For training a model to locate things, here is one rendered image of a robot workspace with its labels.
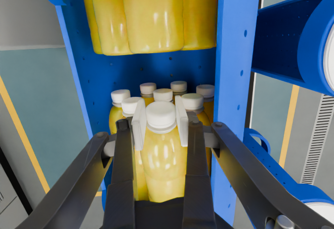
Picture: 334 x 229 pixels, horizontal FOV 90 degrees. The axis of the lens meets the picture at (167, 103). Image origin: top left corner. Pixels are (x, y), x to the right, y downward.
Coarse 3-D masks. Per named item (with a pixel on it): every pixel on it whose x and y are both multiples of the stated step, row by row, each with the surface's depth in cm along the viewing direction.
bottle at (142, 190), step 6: (126, 114) 29; (132, 114) 29; (138, 156) 29; (138, 162) 30; (138, 168) 30; (138, 174) 31; (138, 180) 31; (144, 180) 31; (138, 186) 32; (144, 186) 32; (138, 192) 32; (144, 192) 32; (144, 198) 33
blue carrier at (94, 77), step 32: (64, 0) 22; (224, 0) 15; (256, 0) 19; (64, 32) 24; (224, 32) 16; (96, 64) 33; (128, 64) 40; (160, 64) 42; (192, 64) 40; (224, 64) 17; (96, 96) 33; (224, 96) 18; (96, 128) 33; (224, 192) 24
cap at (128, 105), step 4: (124, 100) 29; (128, 100) 29; (132, 100) 29; (136, 100) 29; (124, 104) 28; (128, 104) 28; (132, 104) 28; (136, 104) 28; (124, 108) 28; (128, 108) 28; (132, 108) 28; (124, 112) 29; (128, 112) 28; (132, 112) 28
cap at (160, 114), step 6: (156, 102) 22; (162, 102) 22; (168, 102) 22; (150, 108) 21; (156, 108) 21; (162, 108) 21; (168, 108) 21; (174, 108) 21; (150, 114) 20; (156, 114) 20; (162, 114) 20; (168, 114) 20; (174, 114) 21; (150, 120) 20; (156, 120) 20; (162, 120) 20; (168, 120) 20; (174, 120) 21; (156, 126) 20; (162, 126) 20; (168, 126) 21
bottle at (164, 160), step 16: (160, 128) 21; (176, 128) 22; (144, 144) 22; (160, 144) 21; (176, 144) 21; (144, 160) 23; (160, 160) 21; (176, 160) 22; (160, 176) 23; (176, 176) 23; (160, 192) 25; (176, 192) 25
